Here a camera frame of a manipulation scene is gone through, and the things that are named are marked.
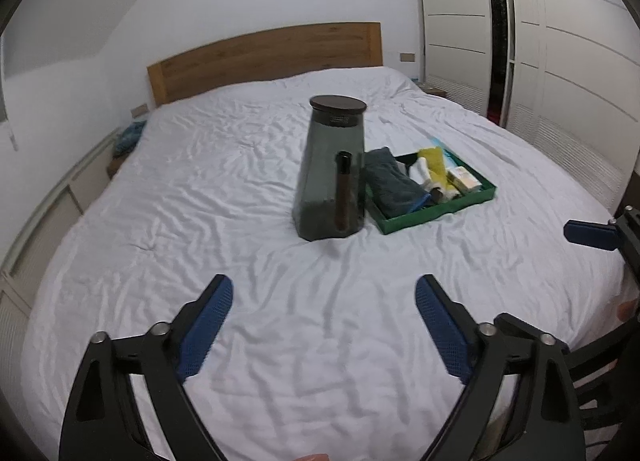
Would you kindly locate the yellow-green towel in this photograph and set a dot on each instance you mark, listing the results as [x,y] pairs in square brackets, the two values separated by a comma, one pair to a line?
[434,163]

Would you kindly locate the white cloth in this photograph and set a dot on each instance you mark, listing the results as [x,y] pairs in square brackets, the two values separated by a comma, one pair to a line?
[420,172]

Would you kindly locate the small cream box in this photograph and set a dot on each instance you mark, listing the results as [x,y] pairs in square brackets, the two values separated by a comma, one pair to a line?
[465,181]

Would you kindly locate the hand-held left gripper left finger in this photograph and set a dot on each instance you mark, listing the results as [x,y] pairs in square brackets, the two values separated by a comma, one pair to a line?
[207,321]

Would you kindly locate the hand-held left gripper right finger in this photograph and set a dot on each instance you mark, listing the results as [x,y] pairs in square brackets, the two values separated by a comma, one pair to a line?
[442,326]

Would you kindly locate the dark grey fleece towel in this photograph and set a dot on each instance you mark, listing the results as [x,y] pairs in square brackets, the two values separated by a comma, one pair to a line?
[387,181]

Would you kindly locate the beige wall switch panel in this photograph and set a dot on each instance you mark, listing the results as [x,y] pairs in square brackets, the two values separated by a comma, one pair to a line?
[408,57]
[139,110]

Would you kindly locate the wooden nightstand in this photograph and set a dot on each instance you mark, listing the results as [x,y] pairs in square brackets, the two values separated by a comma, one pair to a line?
[436,91]
[115,167]

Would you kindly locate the person's right hand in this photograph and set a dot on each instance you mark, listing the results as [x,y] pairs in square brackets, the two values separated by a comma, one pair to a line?
[626,312]

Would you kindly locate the clear plastic zip bag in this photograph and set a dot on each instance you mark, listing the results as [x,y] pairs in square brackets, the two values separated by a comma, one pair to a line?
[450,155]

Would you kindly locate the blue crumpled cloth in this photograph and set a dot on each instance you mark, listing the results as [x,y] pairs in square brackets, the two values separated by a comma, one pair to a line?
[130,136]

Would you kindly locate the wooden headboard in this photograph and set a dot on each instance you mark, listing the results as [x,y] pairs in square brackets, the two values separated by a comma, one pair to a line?
[260,56]

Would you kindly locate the white bed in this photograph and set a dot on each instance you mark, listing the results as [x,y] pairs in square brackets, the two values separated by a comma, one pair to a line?
[225,191]

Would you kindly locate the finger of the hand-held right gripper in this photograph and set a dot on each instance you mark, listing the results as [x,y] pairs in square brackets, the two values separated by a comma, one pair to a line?
[590,236]
[605,366]

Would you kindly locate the green tray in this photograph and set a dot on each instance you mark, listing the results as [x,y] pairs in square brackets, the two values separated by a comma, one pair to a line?
[425,218]

